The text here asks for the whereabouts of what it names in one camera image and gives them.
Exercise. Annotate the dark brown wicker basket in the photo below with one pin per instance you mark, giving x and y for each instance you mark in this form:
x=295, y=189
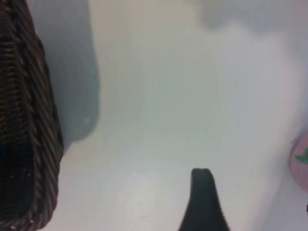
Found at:
x=21, y=120

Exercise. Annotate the pink peach with green leaf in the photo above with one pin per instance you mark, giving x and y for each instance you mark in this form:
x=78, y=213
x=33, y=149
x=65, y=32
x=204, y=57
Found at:
x=300, y=166

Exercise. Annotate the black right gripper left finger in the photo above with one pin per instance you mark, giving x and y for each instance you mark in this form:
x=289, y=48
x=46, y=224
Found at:
x=204, y=207

